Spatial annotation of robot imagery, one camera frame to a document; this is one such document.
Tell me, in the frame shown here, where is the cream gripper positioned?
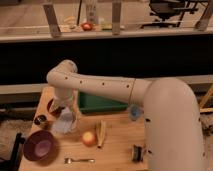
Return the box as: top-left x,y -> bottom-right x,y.
50,89 -> 78,115

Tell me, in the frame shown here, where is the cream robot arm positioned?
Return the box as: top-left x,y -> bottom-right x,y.
46,60 -> 206,171

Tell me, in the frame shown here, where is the green tray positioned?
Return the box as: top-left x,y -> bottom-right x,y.
78,92 -> 128,113

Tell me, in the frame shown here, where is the dark metal can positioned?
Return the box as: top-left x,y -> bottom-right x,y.
34,115 -> 48,129

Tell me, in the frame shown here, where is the yellow corn cob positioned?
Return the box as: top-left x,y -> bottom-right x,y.
96,121 -> 106,148

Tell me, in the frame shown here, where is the red yellow apple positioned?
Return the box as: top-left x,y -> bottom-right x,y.
82,131 -> 96,146

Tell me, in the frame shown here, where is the purple bowl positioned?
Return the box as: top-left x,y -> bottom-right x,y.
23,130 -> 55,161

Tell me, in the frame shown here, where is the silver fork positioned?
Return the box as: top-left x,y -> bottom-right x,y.
64,158 -> 95,164

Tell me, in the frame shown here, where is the red fruit on shelf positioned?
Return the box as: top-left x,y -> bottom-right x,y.
81,22 -> 94,31

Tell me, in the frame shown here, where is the blue round knob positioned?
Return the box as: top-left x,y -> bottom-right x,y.
128,105 -> 143,121

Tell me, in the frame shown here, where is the clear glass on shelf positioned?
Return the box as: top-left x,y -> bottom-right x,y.
85,0 -> 98,25

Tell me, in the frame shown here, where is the black small clip object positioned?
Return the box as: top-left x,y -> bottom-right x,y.
132,145 -> 143,163

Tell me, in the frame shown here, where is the black office chair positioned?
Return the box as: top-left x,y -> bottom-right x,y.
141,0 -> 208,28

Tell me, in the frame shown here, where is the wooden post left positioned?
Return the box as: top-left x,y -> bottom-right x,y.
43,3 -> 61,38

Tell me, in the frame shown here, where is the wooden post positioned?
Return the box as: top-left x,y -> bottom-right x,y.
195,0 -> 213,31
112,0 -> 121,35
43,3 -> 61,38

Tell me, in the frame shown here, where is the wooden post middle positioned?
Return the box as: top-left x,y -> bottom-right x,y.
112,0 -> 121,35

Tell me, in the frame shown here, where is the wooden post right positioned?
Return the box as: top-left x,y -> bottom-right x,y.
195,0 -> 213,31

